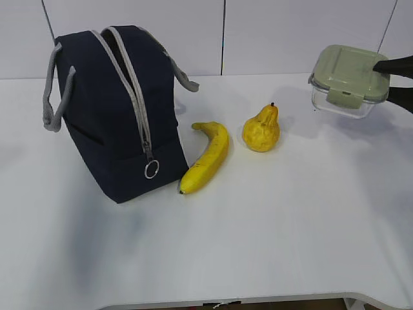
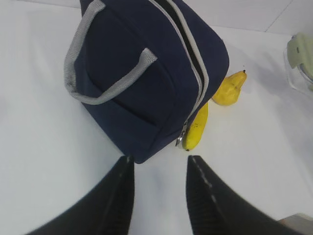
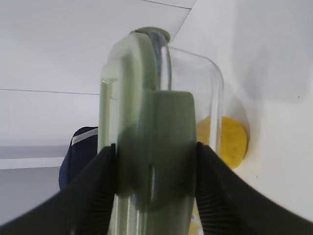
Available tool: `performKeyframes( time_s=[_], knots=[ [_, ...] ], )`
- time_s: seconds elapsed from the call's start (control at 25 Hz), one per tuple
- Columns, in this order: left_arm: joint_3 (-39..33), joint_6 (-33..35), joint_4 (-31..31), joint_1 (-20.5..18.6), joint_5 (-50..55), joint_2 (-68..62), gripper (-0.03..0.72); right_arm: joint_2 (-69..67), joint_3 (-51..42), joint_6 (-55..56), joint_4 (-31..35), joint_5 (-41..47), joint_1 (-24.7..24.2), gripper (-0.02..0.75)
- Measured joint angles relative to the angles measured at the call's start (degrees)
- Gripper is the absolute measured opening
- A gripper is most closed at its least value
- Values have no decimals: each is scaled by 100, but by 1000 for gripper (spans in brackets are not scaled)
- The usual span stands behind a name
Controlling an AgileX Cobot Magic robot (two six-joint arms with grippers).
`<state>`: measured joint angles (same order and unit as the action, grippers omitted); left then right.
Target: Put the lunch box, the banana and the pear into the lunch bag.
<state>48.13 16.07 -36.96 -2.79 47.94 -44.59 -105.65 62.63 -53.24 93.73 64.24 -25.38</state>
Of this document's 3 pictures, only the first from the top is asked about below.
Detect glass container green lid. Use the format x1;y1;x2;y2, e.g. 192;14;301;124
308;45;390;119

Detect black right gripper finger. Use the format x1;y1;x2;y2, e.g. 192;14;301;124
373;56;413;79
387;87;413;113

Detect navy lunch bag grey handles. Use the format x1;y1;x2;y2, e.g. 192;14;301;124
43;25;199;203

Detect yellow banana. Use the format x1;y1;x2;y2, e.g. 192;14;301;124
179;121;230;194

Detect yellow pear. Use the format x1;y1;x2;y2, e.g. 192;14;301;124
242;103;281;152

